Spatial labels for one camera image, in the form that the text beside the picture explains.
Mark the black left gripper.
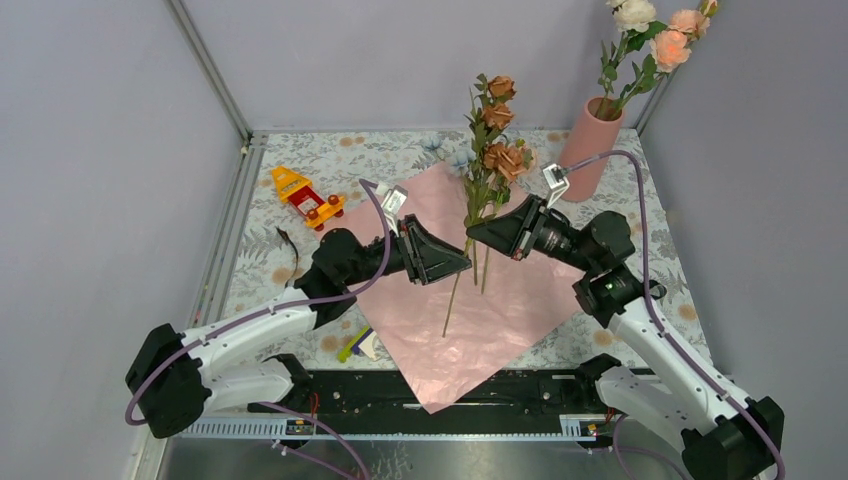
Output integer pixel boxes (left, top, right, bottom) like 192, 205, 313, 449
342, 214, 472, 286

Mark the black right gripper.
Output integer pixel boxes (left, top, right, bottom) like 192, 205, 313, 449
466, 193, 598, 274

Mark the pink wrapping paper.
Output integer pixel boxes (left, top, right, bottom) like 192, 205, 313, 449
305, 161, 581, 413

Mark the blue hydrangea flower stem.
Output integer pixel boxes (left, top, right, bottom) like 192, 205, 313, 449
421, 135, 477, 177

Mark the black ribbon with gold letters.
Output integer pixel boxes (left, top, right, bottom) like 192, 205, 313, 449
271, 226, 302, 286

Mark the pink flower stem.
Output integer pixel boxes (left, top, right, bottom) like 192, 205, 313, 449
642, 1, 720, 87

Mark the orange rose flower stem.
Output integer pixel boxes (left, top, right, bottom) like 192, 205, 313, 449
460, 73, 535, 228

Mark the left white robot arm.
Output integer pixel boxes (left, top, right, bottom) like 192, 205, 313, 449
125, 215, 471, 439

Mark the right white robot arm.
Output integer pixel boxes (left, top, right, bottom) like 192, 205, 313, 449
466, 196, 785, 479

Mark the pink cylindrical vase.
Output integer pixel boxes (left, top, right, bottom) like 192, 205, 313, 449
558, 97, 623, 202

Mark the green purple white toy block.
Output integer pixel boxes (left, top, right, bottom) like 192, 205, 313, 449
337, 327, 377, 363

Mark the floral patterned table mat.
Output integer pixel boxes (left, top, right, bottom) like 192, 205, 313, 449
221, 127, 711, 370

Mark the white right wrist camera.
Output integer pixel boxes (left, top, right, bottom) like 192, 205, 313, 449
542, 163, 570, 209

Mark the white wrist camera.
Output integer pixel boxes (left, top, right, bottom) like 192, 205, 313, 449
542, 163, 570, 209
375, 183, 408, 234

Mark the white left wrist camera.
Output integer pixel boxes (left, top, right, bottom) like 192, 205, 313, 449
375, 183, 408, 234

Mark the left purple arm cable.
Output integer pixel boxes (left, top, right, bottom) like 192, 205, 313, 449
124, 178, 393, 427

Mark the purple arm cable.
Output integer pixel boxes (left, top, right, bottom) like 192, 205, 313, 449
124, 178, 393, 427
563, 149, 788, 480

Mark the perforated metal front rail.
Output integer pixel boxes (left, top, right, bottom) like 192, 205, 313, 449
178, 415, 597, 442

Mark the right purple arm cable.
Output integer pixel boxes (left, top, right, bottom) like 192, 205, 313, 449
563, 149, 788, 480

